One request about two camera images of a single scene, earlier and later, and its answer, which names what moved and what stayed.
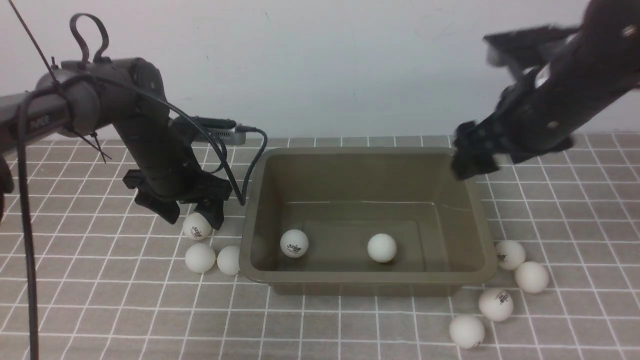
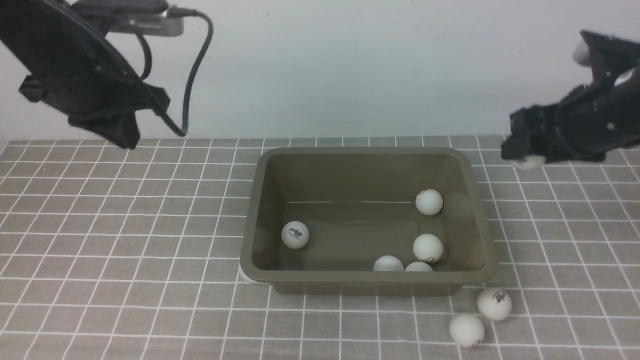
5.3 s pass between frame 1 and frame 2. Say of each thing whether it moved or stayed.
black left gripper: moved
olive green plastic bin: stayed
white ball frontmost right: stayed
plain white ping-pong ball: moved
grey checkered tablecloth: stayed
